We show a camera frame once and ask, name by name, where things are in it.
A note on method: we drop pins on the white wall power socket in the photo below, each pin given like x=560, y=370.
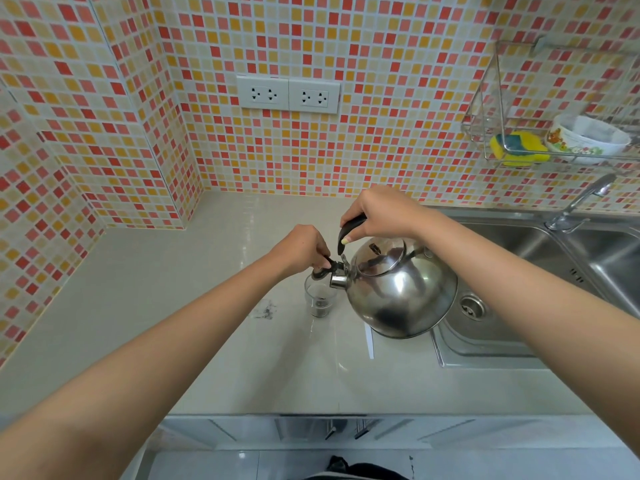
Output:
x=262, y=93
x=315, y=96

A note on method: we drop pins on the person's right thumb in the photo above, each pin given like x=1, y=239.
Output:
x=362, y=233

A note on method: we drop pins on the yellow dish sponge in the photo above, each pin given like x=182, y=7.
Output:
x=520, y=148

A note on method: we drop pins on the person's dark clothing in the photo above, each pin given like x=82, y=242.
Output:
x=350, y=469

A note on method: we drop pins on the person's left forearm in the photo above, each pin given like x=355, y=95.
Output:
x=150, y=369

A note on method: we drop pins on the metal sink drain strainer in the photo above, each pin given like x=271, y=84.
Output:
x=472, y=306

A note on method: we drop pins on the grey cabinet doors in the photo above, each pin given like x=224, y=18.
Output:
x=240, y=430

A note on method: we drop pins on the person's right forearm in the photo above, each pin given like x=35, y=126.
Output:
x=540, y=299

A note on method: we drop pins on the white printed bowl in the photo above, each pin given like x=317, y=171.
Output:
x=585, y=139

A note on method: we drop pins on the clear drinking glass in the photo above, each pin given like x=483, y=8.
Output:
x=320, y=299

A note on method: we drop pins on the person's left thumb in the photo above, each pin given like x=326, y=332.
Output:
x=317, y=263

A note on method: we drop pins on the stainless steel sink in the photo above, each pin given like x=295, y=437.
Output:
x=505, y=274

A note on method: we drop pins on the person's right hand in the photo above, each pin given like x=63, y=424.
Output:
x=392, y=212

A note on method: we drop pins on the chrome sink faucet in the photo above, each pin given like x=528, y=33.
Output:
x=580, y=199

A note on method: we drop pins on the person's left hand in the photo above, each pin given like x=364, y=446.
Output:
x=297, y=249

